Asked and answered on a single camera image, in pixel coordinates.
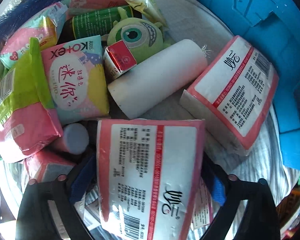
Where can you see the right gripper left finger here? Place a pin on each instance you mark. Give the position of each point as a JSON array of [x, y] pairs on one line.
[[46, 206]]

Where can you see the pink white tissue pack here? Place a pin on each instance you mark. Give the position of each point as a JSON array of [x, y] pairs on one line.
[[233, 95], [148, 173]]

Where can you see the green pink sanitary pad pack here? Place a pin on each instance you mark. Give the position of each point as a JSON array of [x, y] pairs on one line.
[[28, 118]]

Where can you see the Kotex mini pad pack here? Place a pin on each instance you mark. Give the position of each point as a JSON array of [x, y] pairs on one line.
[[75, 73]]

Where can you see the white paper roll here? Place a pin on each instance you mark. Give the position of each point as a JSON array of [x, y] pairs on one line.
[[156, 78]]

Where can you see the small red white box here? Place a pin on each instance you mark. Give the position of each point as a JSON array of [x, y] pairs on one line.
[[118, 60]]

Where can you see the blue plastic storage crate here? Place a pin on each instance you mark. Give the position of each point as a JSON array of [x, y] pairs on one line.
[[273, 27]]

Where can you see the dark green can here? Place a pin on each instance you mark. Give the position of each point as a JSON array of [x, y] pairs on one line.
[[98, 22]]

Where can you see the green one-eyed monster plush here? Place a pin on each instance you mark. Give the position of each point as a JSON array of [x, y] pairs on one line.
[[142, 37]]

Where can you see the blue fuzzy duster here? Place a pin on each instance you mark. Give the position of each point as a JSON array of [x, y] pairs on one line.
[[32, 2]]

